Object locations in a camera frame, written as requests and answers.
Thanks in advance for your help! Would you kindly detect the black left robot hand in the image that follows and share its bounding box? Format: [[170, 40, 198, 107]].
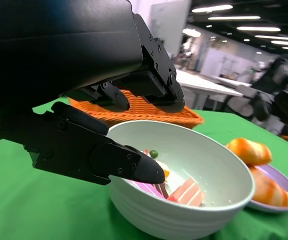
[[0, 0, 186, 186]]

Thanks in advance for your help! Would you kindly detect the yellow cake slice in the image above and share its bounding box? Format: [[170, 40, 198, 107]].
[[143, 149, 171, 186]]

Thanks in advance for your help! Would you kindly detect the brown chocolate cake slice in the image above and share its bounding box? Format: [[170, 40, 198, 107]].
[[155, 183, 170, 200]]

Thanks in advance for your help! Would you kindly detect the salmon pink cake slice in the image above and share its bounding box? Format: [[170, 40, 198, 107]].
[[168, 177, 206, 207]]

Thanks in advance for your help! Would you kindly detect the grey round bowl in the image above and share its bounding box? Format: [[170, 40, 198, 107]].
[[106, 120, 256, 240]]

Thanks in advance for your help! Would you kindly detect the ring-shaped striped orange bread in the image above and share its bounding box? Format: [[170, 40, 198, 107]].
[[248, 164, 288, 208]]

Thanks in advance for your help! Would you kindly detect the orange wicker basket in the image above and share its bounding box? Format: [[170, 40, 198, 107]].
[[68, 89, 205, 130]]

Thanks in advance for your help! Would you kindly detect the white round plate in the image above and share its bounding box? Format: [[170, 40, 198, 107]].
[[246, 163, 288, 213]]

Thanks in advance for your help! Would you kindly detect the grey flat monitor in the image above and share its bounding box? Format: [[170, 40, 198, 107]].
[[150, 0, 192, 58]]

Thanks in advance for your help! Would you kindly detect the white office table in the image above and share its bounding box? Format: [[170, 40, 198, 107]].
[[175, 69, 244, 111]]

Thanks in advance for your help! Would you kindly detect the green tablecloth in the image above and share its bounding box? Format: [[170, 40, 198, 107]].
[[0, 96, 288, 240]]

